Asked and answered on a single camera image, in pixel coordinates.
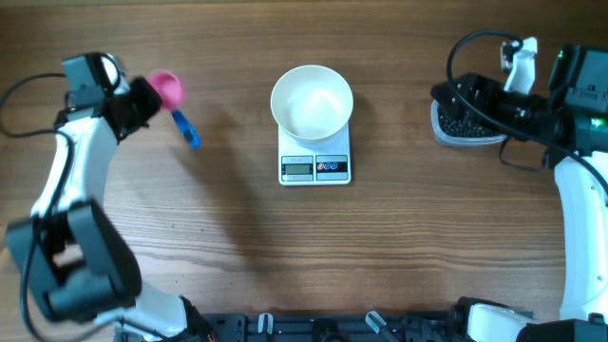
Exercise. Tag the black beans in container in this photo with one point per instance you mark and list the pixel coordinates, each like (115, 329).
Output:
(461, 128)

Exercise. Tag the clear plastic bean container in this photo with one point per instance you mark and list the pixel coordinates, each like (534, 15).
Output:
(441, 137)

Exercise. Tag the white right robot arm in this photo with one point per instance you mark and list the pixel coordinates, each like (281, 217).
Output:
(572, 124)

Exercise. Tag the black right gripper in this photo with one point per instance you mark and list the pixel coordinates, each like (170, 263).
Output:
(489, 91)

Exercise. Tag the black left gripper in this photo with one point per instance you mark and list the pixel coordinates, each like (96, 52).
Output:
(144, 89)

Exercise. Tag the pink scoop blue handle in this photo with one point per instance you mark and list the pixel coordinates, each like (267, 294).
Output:
(172, 91)

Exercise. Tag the white bowl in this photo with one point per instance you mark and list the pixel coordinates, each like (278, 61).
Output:
(311, 103)

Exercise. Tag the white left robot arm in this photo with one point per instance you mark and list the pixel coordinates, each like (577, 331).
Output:
(74, 264)

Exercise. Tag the white digital kitchen scale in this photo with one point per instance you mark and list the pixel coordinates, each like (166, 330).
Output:
(314, 164)

